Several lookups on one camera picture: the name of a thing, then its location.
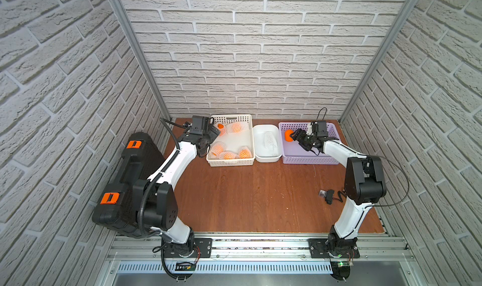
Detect bare orange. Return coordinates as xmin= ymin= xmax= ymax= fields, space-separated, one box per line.
xmin=284 ymin=129 xmax=294 ymax=142

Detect white foam net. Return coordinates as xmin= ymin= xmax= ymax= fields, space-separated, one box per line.
xmin=264 ymin=131 xmax=277 ymax=151

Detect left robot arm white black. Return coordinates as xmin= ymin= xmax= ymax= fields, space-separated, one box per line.
xmin=133 ymin=115 xmax=220 ymax=251

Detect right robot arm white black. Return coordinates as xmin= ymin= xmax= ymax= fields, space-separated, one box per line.
xmin=289 ymin=121 xmax=387 ymax=249

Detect purple perforated plastic basket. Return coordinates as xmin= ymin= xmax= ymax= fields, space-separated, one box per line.
xmin=278 ymin=122 xmax=339 ymax=165

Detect white plastic tub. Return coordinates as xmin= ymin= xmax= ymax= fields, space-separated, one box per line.
xmin=253 ymin=124 xmax=282 ymax=163

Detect white perforated plastic basket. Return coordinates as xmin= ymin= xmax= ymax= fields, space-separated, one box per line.
xmin=206 ymin=114 xmax=255 ymax=168

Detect small black clip device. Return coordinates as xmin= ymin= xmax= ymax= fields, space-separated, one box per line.
xmin=319 ymin=189 xmax=347 ymax=205

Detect black tool case orange latches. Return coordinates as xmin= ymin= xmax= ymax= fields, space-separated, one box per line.
xmin=92 ymin=132 xmax=164 ymax=239

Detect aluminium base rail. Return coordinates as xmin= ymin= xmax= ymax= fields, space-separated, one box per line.
xmin=95 ymin=233 xmax=427 ymax=285

